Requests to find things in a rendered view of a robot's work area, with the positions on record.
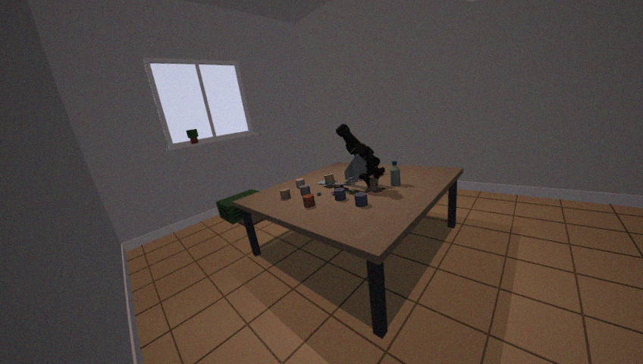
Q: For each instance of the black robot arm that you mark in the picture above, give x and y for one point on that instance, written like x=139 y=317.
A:
x=360 y=148

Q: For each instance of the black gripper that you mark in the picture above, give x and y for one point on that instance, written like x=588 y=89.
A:
x=366 y=177

